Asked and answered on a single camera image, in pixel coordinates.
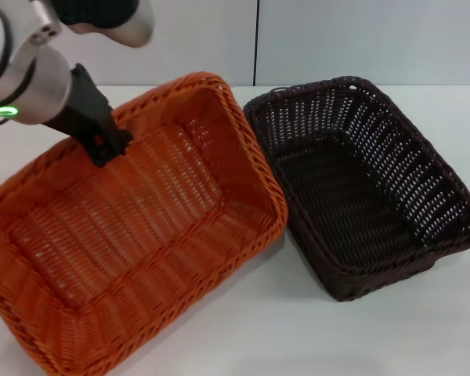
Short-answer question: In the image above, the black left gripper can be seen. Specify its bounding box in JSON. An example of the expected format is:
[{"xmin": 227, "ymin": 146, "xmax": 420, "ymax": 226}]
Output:
[{"xmin": 42, "ymin": 63, "xmax": 133, "ymax": 168}]

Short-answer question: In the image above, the orange woven plastic basket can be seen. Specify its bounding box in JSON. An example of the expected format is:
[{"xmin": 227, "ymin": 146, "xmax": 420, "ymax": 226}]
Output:
[{"xmin": 0, "ymin": 70, "xmax": 290, "ymax": 376}]

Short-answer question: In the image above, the dark brown woven basket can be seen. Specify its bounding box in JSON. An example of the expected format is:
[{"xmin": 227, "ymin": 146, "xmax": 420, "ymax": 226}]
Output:
[{"xmin": 242, "ymin": 75, "xmax": 470, "ymax": 302}]

